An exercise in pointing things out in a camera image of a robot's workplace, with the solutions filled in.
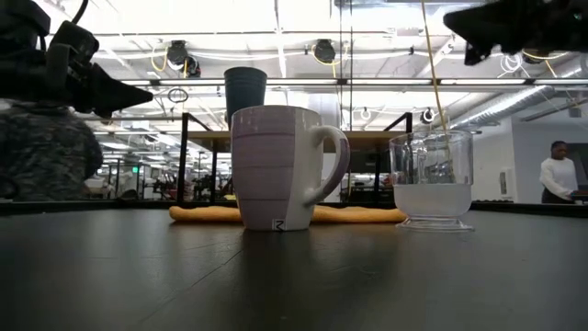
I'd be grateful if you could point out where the dark blue plastic cup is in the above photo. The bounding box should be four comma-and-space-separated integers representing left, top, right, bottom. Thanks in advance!
223, 66, 268, 131

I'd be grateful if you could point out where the yellow hanging cable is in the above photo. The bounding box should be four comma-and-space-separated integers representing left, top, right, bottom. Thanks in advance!
420, 0, 449, 132

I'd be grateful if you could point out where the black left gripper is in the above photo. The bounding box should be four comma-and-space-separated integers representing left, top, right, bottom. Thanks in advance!
0, 0, 154, 120

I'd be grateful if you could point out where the white wall box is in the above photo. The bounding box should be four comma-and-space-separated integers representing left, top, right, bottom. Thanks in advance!
499, 167, 518, 203

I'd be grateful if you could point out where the yellow orange cloth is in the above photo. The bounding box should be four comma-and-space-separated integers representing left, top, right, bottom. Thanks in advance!
168, 204, 408, 225

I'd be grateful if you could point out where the black metal table frame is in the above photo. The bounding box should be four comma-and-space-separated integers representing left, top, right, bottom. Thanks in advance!
0, 198, 588, 216

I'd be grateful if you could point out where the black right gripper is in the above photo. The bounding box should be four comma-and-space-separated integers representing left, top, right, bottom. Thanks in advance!
443, 0, 588, 66

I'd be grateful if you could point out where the black hanging ring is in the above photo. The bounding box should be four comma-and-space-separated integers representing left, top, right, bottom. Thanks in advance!
167, 86, 189, 105

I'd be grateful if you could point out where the wooden shelf with black legs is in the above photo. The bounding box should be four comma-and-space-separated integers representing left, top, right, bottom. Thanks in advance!
176, 111, 414, 206

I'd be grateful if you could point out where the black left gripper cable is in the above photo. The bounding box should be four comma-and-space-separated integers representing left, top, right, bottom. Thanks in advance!
71, 0, 89, 25

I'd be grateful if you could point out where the purple white ceramic mug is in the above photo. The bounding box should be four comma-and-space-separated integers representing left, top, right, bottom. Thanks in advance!
231, 104, 351, 233

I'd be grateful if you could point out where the person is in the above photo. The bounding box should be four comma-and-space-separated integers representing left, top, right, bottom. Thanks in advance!
539, 140, 581, 206
0, 101, 105, 202

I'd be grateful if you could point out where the clear plastic cup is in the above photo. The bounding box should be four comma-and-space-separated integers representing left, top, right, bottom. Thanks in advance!
389, 129, 475, 233

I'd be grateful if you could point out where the silver ventilation duct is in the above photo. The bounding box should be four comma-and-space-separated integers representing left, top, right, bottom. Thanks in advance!
449, 63, 588, 132

